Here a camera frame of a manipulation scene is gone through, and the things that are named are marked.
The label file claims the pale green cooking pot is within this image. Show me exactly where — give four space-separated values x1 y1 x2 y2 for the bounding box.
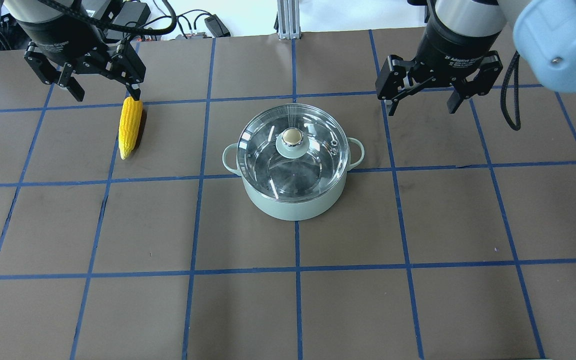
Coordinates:
222 136 366 221

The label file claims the glass pot lid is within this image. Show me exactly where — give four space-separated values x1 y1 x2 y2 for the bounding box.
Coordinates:
236 103 351 203

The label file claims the yellow corn cob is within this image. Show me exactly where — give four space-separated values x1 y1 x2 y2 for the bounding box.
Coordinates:
118 96 144 160

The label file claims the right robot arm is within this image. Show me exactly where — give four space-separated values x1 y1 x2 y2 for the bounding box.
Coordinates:
375 0 576 116

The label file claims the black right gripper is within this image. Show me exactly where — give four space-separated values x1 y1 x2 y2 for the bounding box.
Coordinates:
375 0 506 117

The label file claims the black power adapter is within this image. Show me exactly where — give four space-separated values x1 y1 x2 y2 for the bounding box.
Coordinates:
204 14 231 38

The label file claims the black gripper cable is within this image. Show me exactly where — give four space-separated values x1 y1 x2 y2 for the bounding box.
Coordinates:
500 50 522 132

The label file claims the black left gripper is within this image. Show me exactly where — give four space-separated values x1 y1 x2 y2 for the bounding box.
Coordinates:
16 0 146 102

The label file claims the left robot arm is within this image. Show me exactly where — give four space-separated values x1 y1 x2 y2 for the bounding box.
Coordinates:
0 0 146 101

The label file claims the aluminium frame post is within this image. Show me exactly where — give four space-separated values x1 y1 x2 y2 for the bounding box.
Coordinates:
275 0 302 40

